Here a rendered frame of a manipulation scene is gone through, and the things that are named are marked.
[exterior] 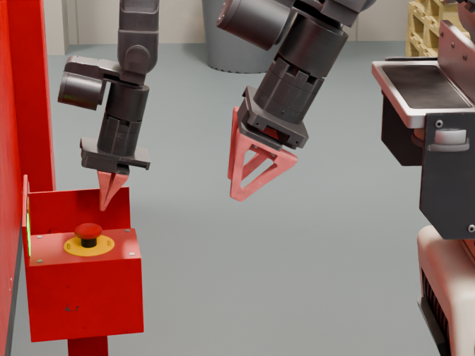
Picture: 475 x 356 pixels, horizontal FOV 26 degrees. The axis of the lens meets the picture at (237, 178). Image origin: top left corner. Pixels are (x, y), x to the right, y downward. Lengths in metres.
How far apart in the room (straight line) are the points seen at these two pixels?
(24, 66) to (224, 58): 2.13
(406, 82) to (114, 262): 0.47
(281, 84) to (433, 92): 0.31
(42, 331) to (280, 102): 0.59
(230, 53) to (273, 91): 4.24
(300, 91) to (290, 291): 2.03
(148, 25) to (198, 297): 1.65
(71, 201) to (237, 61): 3.73
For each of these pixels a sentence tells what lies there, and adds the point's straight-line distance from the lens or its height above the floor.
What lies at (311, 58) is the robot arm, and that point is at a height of 1.14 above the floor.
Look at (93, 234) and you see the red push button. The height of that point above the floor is 0.80.
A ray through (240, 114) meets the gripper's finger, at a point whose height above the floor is 1.08.
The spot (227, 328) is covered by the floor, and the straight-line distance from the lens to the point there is 2.85.
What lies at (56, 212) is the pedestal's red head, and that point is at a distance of 1.62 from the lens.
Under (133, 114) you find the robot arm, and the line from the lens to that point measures 1.50.
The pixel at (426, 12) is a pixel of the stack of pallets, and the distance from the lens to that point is 5.36.
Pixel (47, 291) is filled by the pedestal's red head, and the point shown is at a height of 0.74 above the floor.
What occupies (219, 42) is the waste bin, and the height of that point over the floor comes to 0.16.
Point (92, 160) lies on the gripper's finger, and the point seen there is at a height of 0.88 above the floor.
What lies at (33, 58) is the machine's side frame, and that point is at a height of 0.58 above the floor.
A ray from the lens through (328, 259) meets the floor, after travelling 3.25.
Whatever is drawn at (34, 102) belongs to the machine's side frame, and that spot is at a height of 0.44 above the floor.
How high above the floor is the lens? 1.40
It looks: 21 degrees down
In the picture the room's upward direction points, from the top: straight up
